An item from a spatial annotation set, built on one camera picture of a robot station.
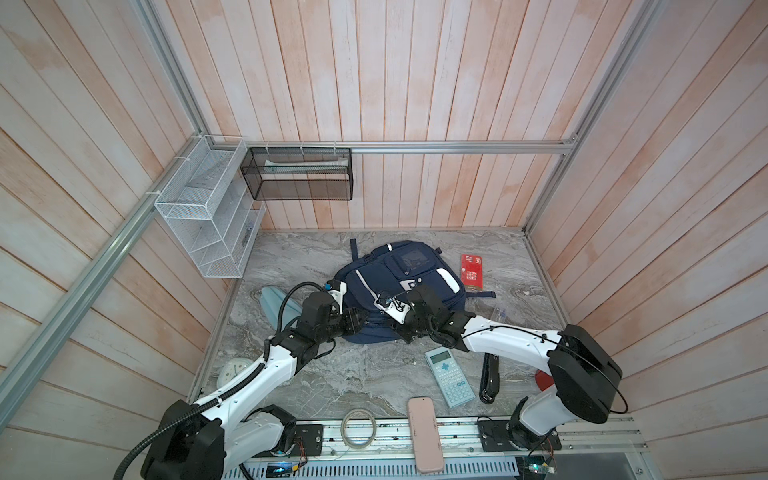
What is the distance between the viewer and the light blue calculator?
807 millimetres

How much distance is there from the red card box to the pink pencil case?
1.37ft

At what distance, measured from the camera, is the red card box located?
1.06 meters

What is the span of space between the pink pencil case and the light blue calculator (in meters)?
0.05

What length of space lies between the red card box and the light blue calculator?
273 millimetres

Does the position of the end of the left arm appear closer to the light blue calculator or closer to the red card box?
the light blue calculator

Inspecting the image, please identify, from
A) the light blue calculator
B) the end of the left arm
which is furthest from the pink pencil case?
the end of the left arm

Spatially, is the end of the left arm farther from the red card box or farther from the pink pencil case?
the red card box

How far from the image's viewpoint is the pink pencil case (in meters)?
0.70

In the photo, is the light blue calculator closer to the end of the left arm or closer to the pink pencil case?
the pink pencil case

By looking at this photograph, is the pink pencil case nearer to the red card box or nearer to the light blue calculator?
the light blue calculator
